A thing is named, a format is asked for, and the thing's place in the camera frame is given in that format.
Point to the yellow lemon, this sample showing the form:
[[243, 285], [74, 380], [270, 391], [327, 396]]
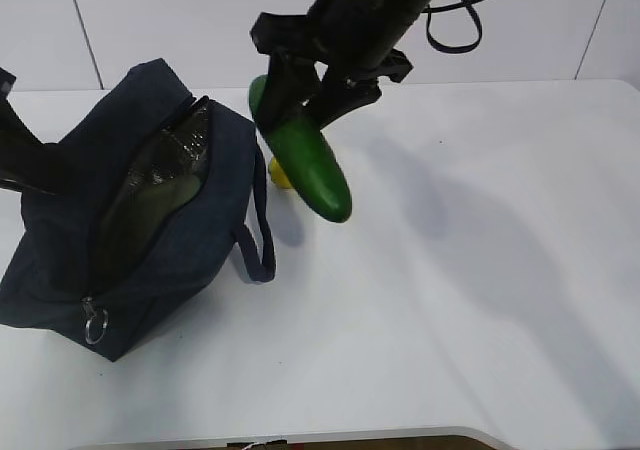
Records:
[[278, 176]]

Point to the dark blue lunch bag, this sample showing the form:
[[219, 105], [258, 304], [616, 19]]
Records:
[[147, 129]]

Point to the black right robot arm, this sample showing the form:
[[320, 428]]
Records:
[[328, 62]]

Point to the glass container green lid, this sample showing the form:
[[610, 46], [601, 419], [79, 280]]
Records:
[[135, 219]]

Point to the green cucumber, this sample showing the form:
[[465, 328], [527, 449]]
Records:
[[310, 165]]

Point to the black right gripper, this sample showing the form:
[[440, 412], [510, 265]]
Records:
[[356, 37]]

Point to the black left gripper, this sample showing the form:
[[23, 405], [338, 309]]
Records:
[[6, 80]]

